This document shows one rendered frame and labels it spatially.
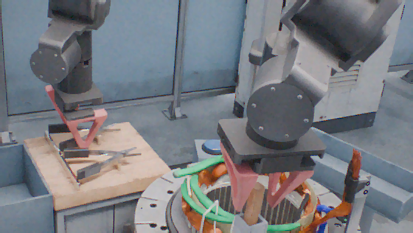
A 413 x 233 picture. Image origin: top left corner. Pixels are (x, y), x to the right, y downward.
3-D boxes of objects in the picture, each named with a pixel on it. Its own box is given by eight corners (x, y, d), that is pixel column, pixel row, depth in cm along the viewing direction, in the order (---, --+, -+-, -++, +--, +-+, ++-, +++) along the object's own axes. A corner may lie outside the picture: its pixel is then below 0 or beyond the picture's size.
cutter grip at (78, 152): (64, 159, 93) (63, 150, 92) (63, 156, 94) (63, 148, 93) (88, 158, 94) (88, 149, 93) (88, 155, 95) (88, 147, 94)
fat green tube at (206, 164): (175, 186, 78) (176, 174, 77) (164, 171, 81) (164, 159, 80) (265, 167, 85) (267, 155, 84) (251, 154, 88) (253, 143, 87)
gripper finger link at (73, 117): (68, 160, 93) (67, 110, 88) (55, 137, 98) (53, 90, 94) (108, 151, 96) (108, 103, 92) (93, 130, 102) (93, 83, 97)
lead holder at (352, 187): (348, 204, 69) (354, 181, 68) (327, 186, 73) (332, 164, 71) (371, 197, 71) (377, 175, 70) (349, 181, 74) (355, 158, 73)
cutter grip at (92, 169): (79, 181, 88) (79, 172, 87) (76, 178, 88) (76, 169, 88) (100, 172, 91) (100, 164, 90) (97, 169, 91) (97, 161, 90)
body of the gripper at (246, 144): (324, 163, 60) (343, 103, 57) (234, 169, 57) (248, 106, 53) (297, 129, 66) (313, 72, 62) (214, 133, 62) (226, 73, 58)
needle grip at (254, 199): (250, 234, 66) (259, 192, 63) (238, 225, 67) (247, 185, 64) (258, 227, 67) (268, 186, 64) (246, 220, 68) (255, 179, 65)
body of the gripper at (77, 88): (66, 113, 90) (64, 71, 86) (46, 85, 97) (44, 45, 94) (104, 106, 93) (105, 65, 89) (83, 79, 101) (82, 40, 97)
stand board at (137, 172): (55, 211, 87) (54, 198, 86) (23, 151, 101) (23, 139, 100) (172, 183, 96) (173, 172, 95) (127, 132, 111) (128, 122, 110)
